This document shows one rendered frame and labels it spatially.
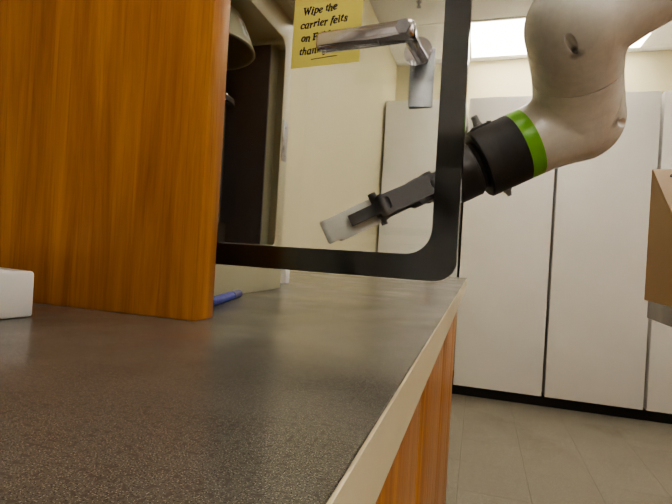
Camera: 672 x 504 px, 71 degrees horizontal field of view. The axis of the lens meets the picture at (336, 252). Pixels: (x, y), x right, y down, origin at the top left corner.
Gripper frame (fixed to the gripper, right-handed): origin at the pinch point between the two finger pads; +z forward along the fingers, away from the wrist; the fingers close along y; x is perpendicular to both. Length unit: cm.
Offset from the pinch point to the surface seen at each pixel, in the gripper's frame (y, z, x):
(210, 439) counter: 48.9, 3.1, 7.3
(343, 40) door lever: 24.0, -9.5, -13.7
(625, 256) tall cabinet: -268, -143, 84
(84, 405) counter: 46.8, 8.8, 4.4
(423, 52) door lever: 21.4, -15.7, -10.4
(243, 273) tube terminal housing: -3.3, 16.2, -0.2
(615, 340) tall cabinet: -266, -114, 133
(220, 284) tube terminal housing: 3.1, 17.8, 0.1
